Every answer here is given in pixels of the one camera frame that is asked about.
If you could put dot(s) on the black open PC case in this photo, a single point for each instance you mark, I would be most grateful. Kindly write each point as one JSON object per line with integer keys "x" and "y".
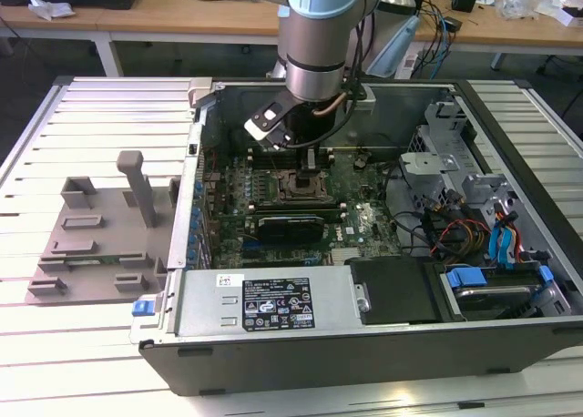
{"x": 364, "y": 358}

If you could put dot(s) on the CPU socket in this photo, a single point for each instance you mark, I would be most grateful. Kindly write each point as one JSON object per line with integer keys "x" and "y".
{"x": 284, "y": 185}

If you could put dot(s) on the clear plastic bags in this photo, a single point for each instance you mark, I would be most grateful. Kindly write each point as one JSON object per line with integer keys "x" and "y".
{"x": 519, "y": 3}

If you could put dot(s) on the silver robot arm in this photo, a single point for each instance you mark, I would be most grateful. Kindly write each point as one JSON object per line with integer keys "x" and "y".
{"x": 314, "y": 48}

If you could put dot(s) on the black graphics card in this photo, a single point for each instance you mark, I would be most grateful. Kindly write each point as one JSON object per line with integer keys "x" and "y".
{"x": 289, "y": 229}

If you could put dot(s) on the silver metal drive cage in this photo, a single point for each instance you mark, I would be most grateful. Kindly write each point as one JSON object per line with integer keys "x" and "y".
{"x": 428, "y": 162}

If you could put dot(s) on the crumpled white paper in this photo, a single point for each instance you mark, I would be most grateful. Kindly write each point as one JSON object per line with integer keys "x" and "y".
{"x": 48, "y": 9}

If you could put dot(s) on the silver chipset heatsink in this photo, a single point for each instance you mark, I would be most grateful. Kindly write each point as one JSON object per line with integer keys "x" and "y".
{"x": 344, "y": 256}

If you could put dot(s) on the blue expansion slot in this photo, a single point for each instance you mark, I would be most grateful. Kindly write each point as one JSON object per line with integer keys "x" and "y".
{"x": 250, "y": 242}

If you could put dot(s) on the blue case release latch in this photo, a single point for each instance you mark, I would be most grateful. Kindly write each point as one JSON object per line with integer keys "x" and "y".
{"x": 142, "y": 308}

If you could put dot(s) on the white red package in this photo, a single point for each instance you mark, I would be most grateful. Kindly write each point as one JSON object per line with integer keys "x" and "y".
{"x": 567, "y": 3}

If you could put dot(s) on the black RAM slot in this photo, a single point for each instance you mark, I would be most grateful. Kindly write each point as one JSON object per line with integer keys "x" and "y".
{"x": 296, "y": 210}
{"x": 296, "y": 206}
{"x": 259, "y": 164}
{"x": 259, "y": 151}
{"x": 331, "y": 216}
{"x": 259, "y": 155}
{"x": 259, "y": 159}
{"x": 296, "y": 203}

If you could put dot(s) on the hard disk in blue carrier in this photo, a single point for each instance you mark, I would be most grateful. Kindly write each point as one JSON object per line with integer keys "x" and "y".
{"x": 464, "y": 278}

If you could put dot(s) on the green motherboard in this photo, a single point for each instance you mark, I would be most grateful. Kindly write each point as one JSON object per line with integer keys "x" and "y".
{"x": 360, "y": 216}

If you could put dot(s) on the grey plastic parts rack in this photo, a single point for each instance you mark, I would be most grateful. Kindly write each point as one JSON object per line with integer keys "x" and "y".
{"x": 114, "y": 248}

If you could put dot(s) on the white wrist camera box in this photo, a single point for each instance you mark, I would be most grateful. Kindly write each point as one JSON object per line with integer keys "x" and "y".
{"x": 257, "y": 126}

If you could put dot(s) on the small black adapter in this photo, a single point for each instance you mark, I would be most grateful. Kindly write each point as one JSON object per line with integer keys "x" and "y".
{"x": 453, "y": 24}

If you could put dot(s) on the black plastic drive cover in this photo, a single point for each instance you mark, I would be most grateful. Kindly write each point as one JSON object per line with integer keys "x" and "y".
{"x": 391, "y": 294}

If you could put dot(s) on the white box red label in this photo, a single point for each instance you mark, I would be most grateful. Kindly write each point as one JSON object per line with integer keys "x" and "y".
{"x": 405, "y": 66}

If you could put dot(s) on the grey power supply unit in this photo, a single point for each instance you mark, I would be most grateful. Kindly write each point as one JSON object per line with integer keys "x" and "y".
{"x": 205, "y": 298}

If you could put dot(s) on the green RAM stick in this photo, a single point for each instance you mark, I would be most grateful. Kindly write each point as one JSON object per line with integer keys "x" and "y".
{"x": 107, "y": 258}

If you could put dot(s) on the thin metal locking lever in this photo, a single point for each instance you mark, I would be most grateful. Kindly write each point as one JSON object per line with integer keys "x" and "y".
{"x": 273, "y": 163}

